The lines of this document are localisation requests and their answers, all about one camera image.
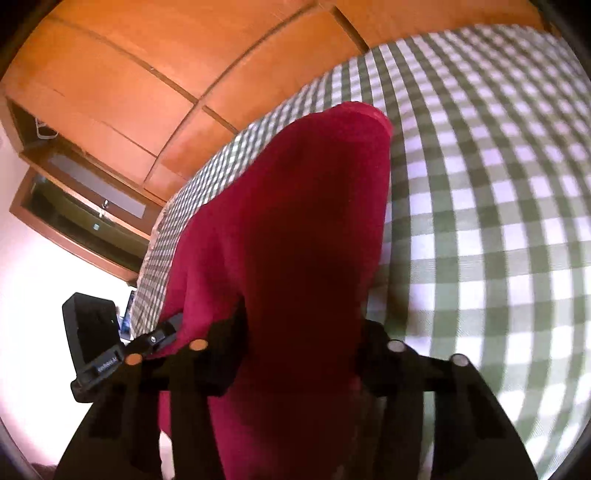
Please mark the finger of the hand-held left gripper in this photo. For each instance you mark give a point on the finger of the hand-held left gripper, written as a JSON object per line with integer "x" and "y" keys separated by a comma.
{"x": 159, "y": 337}

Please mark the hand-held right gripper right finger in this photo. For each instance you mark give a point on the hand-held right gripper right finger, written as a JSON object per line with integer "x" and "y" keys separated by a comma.
{"x": 374, "y": 364}

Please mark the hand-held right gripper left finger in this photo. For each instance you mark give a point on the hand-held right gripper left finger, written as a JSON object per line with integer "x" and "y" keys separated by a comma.
{"x": 226, "y": 364}

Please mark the red fleece top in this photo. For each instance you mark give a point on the red fleece top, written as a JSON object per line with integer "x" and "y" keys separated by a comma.
{"x": 300, "y": 230}

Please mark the green checked bed sheet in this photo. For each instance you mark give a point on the green checked bed sheet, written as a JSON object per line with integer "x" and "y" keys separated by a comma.
{"x": 485, "y": 207}

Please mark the white plastic hanger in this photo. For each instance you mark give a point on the white plastic hanger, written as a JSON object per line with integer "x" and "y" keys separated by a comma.
{"x": 45, "y": 130}

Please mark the wooden wardrobe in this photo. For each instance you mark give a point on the wooden wardrobe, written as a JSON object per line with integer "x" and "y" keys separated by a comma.
{"x": 138, "y": 69}

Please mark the colourful wall pictures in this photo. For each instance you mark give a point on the colourful wall pictures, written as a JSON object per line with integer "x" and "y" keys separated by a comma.
{"x": 125, "y": 325}

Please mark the wooden wall shelf unit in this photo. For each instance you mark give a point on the wooden wall shelf unit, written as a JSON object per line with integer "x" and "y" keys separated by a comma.
{"x": 78, "y": 203}

